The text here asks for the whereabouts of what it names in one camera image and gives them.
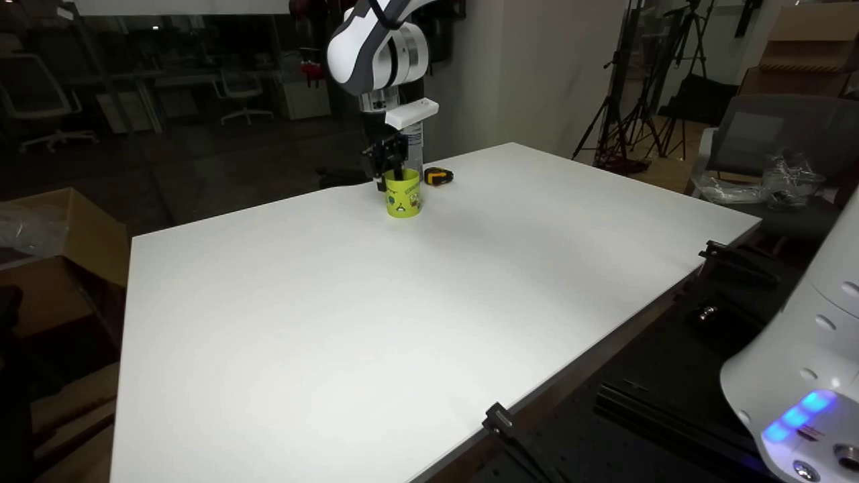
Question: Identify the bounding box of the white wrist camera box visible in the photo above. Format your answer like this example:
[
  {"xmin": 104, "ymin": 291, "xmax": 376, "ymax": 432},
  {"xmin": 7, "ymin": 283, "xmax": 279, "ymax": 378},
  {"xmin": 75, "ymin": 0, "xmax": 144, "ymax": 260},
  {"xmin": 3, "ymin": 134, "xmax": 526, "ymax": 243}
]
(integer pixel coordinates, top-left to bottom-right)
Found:
[{"xmin": 384, "ymin": 96, "xmax": 440, "ymax": 133}]

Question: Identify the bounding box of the clear plastic bag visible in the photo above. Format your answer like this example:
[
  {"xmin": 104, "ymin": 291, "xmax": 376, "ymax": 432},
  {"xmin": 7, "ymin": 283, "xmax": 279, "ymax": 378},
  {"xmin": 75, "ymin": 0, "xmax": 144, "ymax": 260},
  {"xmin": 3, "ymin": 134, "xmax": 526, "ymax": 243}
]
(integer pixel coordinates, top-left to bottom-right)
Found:
[{"xmin": 693, "ymin": 150, "xmax": 824, "ymax": 208}]

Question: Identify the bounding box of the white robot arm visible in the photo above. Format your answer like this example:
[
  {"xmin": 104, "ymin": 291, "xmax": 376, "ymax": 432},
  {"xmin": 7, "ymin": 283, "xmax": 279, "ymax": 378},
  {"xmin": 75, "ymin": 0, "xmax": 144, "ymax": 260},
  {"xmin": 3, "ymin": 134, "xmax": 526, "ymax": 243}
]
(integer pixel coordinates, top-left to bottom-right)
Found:
[{"xmin": 324, "ymin": 0, "xmax": 438, "ymax": 178}]

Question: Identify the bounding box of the black camera tripod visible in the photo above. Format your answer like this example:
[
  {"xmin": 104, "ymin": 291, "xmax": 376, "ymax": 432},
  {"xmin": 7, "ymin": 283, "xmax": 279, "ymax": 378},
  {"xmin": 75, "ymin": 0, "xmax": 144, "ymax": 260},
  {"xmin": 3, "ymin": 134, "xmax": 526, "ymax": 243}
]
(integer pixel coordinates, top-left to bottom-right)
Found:
[{"xmin": 575, "ymin": 0, "xmax": 683, "ymax": 174}]

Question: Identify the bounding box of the black aluminium rail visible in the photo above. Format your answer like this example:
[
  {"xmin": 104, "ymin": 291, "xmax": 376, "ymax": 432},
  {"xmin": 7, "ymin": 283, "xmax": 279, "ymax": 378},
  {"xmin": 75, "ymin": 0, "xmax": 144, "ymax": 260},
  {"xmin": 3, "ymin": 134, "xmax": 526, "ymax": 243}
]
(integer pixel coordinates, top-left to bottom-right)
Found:
[{"xmin": 596, "ymin": 381, "xmax": 761, "ymax": 472}]

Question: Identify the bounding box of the black table clamp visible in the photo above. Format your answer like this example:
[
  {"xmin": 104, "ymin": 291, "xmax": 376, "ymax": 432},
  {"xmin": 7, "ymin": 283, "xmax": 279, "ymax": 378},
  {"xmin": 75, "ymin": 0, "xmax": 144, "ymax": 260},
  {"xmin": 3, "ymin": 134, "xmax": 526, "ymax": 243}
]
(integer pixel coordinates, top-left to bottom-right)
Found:
[{"xmin": 701, "ymin": 243, "xmax": 788, "ymax": 287}]

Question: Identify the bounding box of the green ceramic mug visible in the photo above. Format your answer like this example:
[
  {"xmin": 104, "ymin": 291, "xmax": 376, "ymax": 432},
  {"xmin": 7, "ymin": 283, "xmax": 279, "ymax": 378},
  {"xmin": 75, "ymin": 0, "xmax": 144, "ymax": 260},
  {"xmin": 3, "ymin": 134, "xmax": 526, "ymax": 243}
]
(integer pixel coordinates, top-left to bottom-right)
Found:
[{"xmin": 384, "ymin": 170, "xmax": 420, "ymax": 217}]

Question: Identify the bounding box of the yellow black tape measure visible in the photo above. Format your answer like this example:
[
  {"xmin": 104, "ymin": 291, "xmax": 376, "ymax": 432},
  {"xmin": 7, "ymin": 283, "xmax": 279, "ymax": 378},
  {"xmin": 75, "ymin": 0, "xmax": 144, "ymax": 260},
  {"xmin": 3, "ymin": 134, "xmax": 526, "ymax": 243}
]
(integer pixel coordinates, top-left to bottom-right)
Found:
[{"xmin": 424, "ymin": 166, "xmax": 452, "ymax": 185}]

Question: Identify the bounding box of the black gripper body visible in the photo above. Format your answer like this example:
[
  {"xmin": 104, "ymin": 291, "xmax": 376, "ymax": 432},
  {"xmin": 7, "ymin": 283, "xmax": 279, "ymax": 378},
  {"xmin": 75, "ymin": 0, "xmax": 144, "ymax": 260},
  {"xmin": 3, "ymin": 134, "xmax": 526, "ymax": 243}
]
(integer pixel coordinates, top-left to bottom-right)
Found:
[{"xmin": 363, "ymin": 114, "xmax": 407, "ymax": 178}]

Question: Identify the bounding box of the cardboard box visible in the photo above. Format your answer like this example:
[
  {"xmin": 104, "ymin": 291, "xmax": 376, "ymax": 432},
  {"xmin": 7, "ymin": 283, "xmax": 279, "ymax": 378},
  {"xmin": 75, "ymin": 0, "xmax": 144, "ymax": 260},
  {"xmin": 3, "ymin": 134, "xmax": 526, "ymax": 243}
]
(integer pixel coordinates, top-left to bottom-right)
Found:
[{"xmin": 0, "ymin": 189, "xmax": 129, "ymax": 338}]

